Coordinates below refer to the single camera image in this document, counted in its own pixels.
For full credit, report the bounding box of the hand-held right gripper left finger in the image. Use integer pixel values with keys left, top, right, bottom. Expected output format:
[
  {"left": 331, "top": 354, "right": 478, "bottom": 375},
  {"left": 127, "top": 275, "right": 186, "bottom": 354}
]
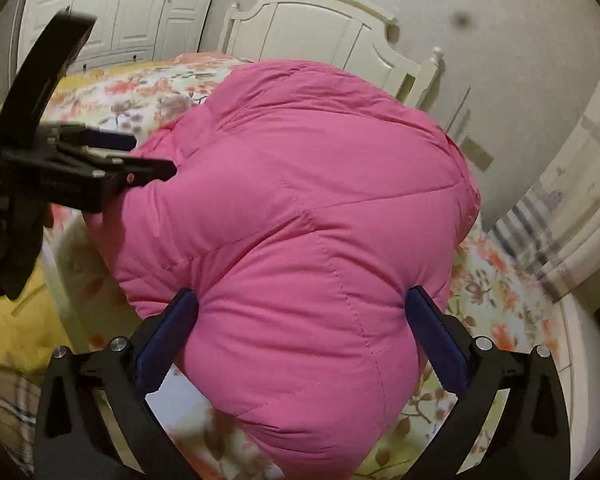
[{"left": 34, "top": 287, "right": 201, "bottom": 480}]

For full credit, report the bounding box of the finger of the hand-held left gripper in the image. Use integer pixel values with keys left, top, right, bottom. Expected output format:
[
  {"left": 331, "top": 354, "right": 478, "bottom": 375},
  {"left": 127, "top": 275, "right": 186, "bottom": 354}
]
[
  {"left": 60, "top": 152, "right": 177, "bottom": 191},
  {"left": 55, "top": 124, "right": 138, "bottom": 152}
]

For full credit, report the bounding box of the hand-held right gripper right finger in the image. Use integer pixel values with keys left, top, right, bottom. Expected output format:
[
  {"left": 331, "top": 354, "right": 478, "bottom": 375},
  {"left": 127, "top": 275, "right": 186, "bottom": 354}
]
[{"left": 405, "top": 285, "right": 573, "bottom": 480}]

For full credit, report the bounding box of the pink padded jacket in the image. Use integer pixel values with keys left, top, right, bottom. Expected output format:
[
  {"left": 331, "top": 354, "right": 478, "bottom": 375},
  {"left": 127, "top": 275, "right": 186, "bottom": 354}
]
[{"left": 82, "top": 59, "right": 482, "bottom": 480}]

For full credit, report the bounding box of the floral bedsheet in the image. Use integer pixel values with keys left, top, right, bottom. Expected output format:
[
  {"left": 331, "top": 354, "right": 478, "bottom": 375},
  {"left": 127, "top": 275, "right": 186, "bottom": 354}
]
[{"left": 45, "top": 52, "right": 581, "bottom": 480}]

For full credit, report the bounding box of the white panelled wardrobe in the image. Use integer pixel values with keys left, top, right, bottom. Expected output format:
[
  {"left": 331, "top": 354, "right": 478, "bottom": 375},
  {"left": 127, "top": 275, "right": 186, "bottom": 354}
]
[{"left": 10, "top": 0, "right": 228, "bottom": 73}]

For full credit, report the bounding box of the white window platform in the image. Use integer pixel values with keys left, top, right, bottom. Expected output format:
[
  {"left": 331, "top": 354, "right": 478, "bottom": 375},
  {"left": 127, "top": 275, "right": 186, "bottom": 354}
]
[{"left": 555, "top": 290, "right": 600, "bottom": 480}]

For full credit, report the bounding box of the patterned cream curtain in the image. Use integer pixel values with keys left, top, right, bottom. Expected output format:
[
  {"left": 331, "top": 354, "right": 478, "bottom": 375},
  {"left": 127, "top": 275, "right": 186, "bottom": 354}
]
[{"left": 490, "top": 35, "right": 600, "bottom": 302}]

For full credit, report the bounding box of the cream wooden bed headboard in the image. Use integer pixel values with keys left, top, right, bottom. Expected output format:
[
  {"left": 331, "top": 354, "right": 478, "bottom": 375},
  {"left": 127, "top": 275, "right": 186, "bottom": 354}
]
[{"left": 217, "top": 0, "right": 446, "bottom": 111}]

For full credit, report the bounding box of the beige wall socket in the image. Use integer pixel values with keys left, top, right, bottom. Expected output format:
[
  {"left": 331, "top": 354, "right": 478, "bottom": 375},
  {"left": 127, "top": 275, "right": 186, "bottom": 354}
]
[{"left": 460, "top": 140, "right": 495, "bottom": 171}]

